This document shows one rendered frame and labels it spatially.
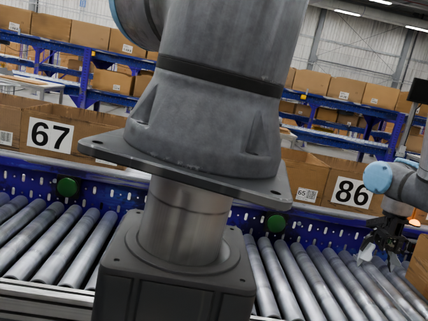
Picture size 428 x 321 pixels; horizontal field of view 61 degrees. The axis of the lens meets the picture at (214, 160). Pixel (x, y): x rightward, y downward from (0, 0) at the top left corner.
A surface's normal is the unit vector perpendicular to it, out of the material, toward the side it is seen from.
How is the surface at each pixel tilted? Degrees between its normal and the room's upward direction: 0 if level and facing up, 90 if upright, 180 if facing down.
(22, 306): 90
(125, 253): 0
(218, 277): 0
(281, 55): 92
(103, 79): 90
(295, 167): 90
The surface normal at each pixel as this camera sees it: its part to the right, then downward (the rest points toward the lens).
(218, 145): 0.20, -0.08
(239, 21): 0.05, 0.24
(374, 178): -0.86, -0.07
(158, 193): -0.68, 0.00
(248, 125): 0.51, -0.04
